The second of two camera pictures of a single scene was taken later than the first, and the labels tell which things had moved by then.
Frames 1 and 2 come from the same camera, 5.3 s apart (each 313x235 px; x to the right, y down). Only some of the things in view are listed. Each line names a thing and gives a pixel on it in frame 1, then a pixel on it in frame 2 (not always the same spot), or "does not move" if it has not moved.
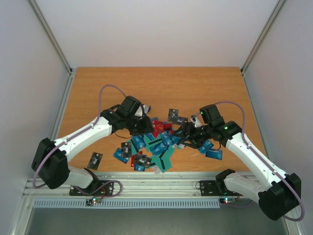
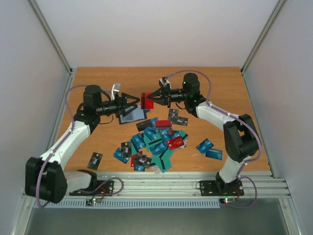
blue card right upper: x=206 y=144 does not move
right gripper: x=190 y=133 → x=167 y=95
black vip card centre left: x=126 y=150 does not move
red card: x=160 y=127 → x=175 y=143
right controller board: x=227 y=200 does not move
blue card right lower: x=216 y=154 does not move
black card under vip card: x=172 y=112 does not move
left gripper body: x=136 y=128 → x=117 y=107
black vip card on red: x=143 y=159 does not move
